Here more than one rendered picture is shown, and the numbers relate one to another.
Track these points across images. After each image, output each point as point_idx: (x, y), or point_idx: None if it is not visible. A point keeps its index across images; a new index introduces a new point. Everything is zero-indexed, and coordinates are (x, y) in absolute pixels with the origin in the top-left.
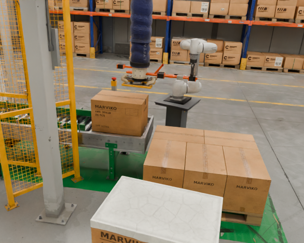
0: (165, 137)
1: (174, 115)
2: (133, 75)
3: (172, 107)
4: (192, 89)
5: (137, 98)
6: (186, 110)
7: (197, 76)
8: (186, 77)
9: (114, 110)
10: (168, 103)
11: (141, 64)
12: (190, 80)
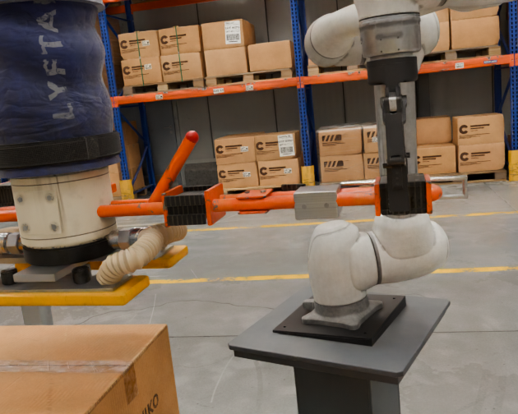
0: None
1: (339, 399)
2: (20, 233)
3: (320, 366)
4: (404, 260)
5: (82, 367)
6: (391, 381)
7: (437, 177)
8: (365, 195)
9: None
10: (297, 346)
11: (43, 149)
12: (392, 212)
